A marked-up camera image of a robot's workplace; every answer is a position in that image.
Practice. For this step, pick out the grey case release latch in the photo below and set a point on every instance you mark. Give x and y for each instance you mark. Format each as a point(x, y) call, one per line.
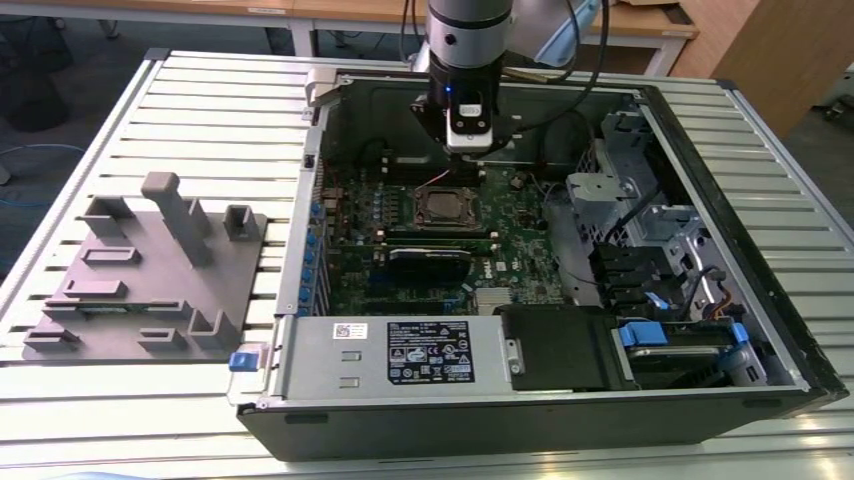
point(320, 85)

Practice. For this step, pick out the blue case latch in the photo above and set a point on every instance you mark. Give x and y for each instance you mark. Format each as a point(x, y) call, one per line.
point(242, 364)

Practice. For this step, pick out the silver power supply unit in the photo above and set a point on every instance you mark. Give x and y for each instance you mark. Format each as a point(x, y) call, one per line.
point(321, 360)

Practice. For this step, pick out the round coin battery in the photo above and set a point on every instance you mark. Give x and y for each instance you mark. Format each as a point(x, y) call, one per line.
point(520, 180)

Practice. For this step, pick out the hard disk in blue carrier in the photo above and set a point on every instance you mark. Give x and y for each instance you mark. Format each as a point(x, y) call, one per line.
point(644, 334)

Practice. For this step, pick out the wooden cabinet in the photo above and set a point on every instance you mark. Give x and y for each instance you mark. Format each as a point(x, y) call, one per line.
point(768, 50)

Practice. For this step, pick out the green motherboard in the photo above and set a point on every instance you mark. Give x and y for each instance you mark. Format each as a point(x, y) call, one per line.
point(528, 250)

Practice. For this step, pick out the grey parts rack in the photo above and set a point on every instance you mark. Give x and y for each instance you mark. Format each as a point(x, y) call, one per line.
point(168, 290)

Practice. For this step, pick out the silver metal drive cage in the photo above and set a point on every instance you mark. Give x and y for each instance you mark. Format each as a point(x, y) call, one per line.
point(595, 192)

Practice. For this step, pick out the black plastic disk bay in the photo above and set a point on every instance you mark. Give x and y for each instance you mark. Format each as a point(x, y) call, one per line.
point(628, 270)

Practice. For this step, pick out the silver CPU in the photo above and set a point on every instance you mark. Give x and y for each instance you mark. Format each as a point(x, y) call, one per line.
point(448, 206)

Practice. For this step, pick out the black open PC case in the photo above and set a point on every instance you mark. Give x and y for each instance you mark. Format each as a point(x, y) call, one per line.
point(468, 427)

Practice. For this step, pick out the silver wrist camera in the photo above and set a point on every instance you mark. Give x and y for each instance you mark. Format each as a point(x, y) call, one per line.
point(471, 142)

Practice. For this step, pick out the dark office chair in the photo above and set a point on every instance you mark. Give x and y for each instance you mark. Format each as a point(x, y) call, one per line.
point(34, 105)

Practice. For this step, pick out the green RAM stick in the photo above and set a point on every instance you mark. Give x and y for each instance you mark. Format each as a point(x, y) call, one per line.
point(110, 308)
point(441, 243)

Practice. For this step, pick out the black fan shroud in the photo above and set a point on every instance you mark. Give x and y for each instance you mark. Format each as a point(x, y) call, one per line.
point(561, 350)

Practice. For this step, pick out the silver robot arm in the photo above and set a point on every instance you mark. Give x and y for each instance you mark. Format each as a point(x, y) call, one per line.
point(468, 35)

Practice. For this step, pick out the wooden desk white frame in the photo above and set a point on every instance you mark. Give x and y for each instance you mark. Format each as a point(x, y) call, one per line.
point(635, 29)
point(168, 6)

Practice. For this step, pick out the CPU socket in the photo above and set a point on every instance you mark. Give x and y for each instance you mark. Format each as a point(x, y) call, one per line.
point(451, 225)

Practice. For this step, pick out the black graphics card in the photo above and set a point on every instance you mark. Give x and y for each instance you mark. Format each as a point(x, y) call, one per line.
point(428, 270)

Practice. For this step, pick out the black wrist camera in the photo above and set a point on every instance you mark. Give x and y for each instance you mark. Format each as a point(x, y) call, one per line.
point(422, 107)

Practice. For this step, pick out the silver chipset heat sink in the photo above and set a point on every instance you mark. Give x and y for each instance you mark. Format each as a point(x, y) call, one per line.
point(496, 296)

